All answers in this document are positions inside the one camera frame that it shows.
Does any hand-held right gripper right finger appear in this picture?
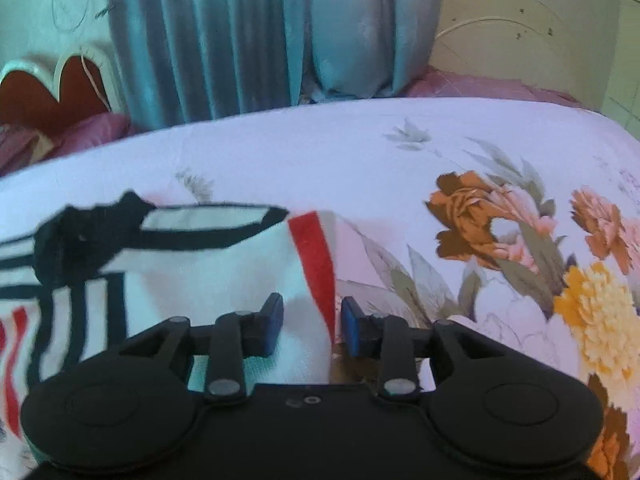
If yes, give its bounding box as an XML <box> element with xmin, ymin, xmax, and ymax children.
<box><xmin>341</xmin><ymin>296</ymin><xmax>506</xmax><ymax>404</ymax></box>

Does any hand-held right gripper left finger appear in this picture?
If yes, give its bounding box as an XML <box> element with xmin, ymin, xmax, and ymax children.
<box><xmin>120</xmin><ymin>292</ymin><xmax>285</xmax><ymax>407</ymax></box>

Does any black red striped white garment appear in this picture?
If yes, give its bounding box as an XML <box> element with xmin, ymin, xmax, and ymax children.
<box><xmin>0</xmin><ymin>190</ymin><xmax>338</xmax><ymax>480</ymax></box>

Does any floral bed sheet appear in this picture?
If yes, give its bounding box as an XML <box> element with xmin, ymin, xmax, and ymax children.
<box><xmin>0</xmin><ymin>97</ymin><xmax>640</xmax><ymax>480</ymax></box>

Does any purple pillow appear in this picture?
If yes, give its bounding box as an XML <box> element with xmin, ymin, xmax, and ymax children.
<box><xmin>47</xmin><ymin>112</ymin><xmax>133</xmax><ymax>158</ymax></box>

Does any pink cloth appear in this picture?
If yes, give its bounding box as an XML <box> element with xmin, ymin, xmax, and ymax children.
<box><xmin>405</xmin><ymin>65</ymin><xmax>586</xmax><ymax>108</ymax></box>

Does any blue curtain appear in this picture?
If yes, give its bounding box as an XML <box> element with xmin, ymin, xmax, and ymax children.
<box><xmin>102</xmin><ymin>0</ymin><xmax>448</xmax><ymax>131</ymax></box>

